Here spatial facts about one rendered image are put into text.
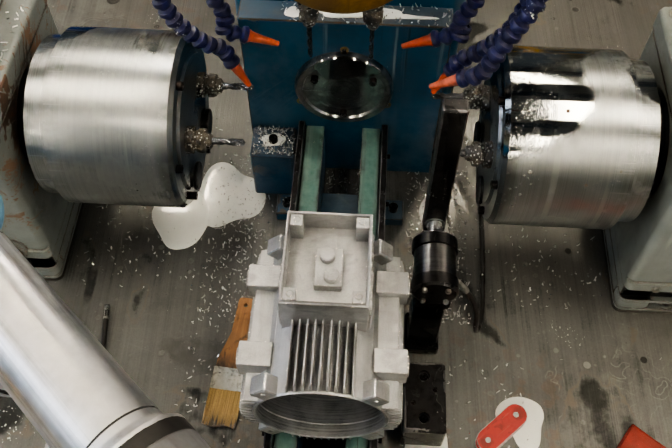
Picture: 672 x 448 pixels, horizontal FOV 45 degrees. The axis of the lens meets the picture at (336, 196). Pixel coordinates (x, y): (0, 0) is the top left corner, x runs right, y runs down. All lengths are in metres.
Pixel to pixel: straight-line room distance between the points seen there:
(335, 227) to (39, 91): 0.43
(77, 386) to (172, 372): 0.62
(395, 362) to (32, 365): 0.43
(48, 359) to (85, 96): 0.51
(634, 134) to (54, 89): 0.73
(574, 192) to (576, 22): 0.68
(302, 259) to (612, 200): 0.41
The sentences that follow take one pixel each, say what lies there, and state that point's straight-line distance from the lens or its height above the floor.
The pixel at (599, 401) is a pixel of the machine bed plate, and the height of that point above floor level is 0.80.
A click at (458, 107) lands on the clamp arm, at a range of 0.91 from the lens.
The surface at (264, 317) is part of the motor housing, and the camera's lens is 0.97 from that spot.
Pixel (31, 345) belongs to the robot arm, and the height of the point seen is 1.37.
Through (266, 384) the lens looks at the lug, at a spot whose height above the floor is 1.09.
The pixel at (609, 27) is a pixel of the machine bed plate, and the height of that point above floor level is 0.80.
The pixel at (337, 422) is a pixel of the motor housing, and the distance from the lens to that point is 1.05.
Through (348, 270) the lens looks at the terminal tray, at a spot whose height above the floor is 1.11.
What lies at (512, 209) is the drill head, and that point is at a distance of 1.09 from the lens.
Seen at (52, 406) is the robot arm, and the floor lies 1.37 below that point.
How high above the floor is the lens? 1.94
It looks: 56 degrees down
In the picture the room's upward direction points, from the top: straight up
